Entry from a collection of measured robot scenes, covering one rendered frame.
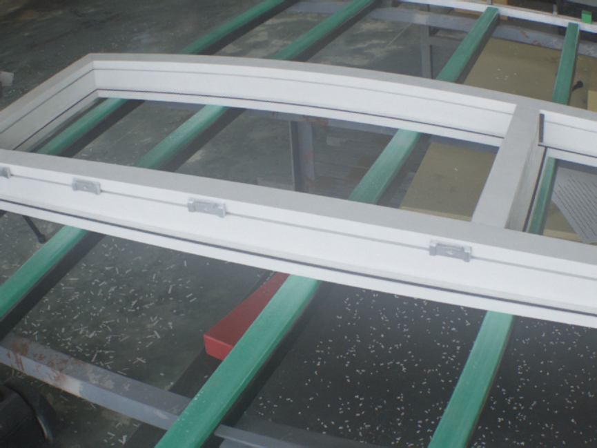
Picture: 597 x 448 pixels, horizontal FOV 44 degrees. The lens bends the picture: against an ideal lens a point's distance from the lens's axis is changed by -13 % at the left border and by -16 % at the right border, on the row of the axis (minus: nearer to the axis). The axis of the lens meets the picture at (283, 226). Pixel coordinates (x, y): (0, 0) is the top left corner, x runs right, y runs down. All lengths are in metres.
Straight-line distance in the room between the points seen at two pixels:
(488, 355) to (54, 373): 0.49
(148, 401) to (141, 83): 0.79
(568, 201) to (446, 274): 0.73
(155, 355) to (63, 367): 1.32
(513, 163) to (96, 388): 0.59
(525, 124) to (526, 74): 1.09
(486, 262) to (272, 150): 2.38
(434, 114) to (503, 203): 0.37
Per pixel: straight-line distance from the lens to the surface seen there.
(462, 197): 1.58
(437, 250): 0.90
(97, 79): 1.58
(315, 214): 0.94
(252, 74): 1.40
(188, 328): 2.33
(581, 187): 1.67
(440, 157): 1.73
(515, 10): 2.12
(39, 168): 1.15
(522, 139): 1.14
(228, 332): 1.27
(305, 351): 1.29
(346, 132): 2.57
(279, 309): 0.91
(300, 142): 1.56
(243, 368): 0.84
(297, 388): 1.22
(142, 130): 3.56
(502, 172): 1.04
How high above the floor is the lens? 1.41
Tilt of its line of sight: 31 degrees down
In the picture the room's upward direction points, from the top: 4 degrees counter-clockwise
